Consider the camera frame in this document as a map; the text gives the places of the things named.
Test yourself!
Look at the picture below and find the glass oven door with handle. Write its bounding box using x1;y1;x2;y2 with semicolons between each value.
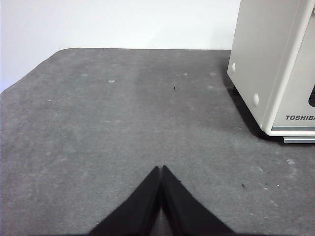
271;4;315;131

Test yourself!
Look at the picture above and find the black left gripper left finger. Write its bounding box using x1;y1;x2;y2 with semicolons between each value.
88;166;162;236

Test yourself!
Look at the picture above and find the metal crumb tray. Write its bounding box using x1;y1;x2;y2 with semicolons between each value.
283;136;315;144

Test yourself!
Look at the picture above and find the cream Toshiba toaster oven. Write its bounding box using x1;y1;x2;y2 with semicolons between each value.
226;0;315;144

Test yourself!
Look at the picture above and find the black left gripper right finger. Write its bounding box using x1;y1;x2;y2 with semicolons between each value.
160;165;236;236

